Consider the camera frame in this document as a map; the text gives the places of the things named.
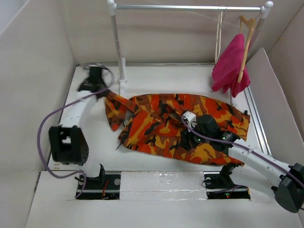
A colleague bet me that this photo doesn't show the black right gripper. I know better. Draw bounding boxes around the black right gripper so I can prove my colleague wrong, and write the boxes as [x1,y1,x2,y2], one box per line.
[178,121,211,151]

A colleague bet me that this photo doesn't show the orange camouflage trousers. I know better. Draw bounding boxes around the orange camouflage trousers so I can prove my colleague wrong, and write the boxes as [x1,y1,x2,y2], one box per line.
[105,92,250,165]

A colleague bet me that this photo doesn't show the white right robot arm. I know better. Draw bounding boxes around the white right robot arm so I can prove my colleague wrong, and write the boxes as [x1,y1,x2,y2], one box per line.
[181,111,304,213]

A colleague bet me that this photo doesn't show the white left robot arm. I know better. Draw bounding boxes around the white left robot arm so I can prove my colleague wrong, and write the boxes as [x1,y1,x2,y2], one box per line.
[48,65,111,188]

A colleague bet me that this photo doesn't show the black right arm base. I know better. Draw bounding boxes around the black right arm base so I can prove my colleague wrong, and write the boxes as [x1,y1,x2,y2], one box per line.
[201,163,251,200]

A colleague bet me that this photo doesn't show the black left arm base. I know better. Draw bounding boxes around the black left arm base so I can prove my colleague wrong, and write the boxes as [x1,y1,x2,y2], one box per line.
[76,173,121,200]

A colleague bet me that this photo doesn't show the white plastic hanger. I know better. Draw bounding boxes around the white plastic hanger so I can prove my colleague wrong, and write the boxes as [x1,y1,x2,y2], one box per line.
[215,12,224,64]

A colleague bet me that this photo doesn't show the wooden hanger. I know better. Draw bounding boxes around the wooden hanger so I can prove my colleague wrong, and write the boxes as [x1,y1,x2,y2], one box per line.
[237,15,255,83]

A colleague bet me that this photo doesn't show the pink garment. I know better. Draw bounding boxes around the pink garment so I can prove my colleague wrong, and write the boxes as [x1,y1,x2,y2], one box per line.
[211,34,251,98]

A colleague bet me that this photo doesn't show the white metal clothes rack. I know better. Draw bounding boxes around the white metal clothes rack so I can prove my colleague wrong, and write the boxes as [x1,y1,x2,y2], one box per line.
[107,0,274,96]

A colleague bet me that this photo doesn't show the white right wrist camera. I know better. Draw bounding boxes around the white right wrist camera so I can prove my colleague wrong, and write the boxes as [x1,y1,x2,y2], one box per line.
[182,111,196,127]

